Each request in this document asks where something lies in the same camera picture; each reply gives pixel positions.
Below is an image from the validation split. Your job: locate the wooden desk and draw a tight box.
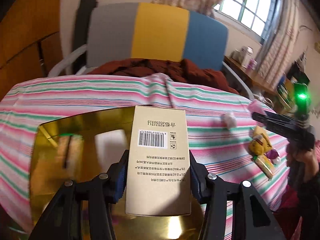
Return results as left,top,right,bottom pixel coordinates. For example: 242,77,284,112
223,56,277,95

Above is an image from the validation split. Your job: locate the gold rectangular tray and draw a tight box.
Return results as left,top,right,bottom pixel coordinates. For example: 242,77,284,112
30,107,203,239

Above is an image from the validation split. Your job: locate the pink fluffy item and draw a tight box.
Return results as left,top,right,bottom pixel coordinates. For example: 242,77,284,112
247,99,266,115

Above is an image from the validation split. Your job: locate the cracker packet green label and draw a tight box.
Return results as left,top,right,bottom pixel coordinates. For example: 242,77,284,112
253,155,274,180

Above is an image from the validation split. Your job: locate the small white plastic bag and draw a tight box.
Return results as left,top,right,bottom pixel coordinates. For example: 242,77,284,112
222,112,237,129

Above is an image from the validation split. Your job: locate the purple white small toy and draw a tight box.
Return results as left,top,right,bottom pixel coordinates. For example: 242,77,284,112
265,149,281,165

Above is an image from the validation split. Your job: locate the grey yellow blue chair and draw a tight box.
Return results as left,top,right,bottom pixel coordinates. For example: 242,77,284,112
48,3,254,100

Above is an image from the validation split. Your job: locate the white box on desk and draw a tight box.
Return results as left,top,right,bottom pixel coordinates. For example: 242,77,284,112
231,46,253,68

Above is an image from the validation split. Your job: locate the right hand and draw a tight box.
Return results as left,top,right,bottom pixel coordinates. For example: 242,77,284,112
286,141,319,182

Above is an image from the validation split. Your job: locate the striped pink green bedsheet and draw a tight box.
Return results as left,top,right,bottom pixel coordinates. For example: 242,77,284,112
1,73,289,232

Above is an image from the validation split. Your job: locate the window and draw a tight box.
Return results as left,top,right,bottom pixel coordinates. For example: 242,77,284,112
213,0,277,44

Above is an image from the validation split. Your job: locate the wooden wardrobe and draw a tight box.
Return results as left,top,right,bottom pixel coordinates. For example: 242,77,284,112
1,0,61,97

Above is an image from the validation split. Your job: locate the dark red blanket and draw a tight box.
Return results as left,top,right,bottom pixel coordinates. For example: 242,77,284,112
89,59,238,94

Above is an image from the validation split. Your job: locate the beige cardboard box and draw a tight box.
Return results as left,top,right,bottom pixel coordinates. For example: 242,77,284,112
125,106,191,216

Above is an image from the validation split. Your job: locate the white soap bar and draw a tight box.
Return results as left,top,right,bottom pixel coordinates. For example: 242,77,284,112
94,129,127,172

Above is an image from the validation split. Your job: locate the yellow plush toy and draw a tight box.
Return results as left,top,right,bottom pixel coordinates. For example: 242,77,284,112
248,126,273,155

